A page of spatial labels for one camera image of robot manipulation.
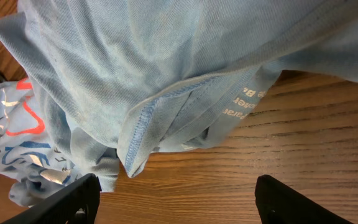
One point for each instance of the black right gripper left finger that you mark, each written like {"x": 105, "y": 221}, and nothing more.
{"x": 77, "y": 203}

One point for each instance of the light blue printed t-shirt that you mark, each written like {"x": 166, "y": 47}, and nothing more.
{"x": 110, "y": 82}

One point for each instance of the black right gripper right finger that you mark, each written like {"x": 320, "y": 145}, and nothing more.
{"x": 278, "y": 203}

